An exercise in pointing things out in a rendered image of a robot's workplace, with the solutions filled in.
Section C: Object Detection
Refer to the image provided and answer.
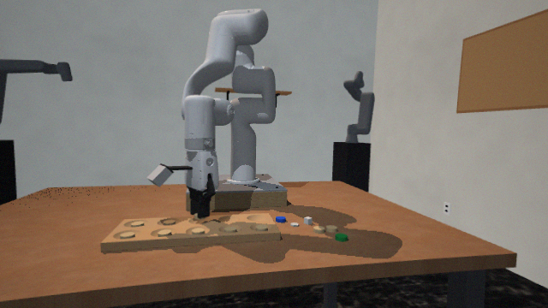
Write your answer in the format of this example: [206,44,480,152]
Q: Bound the green disc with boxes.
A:
[336,234,348,242]

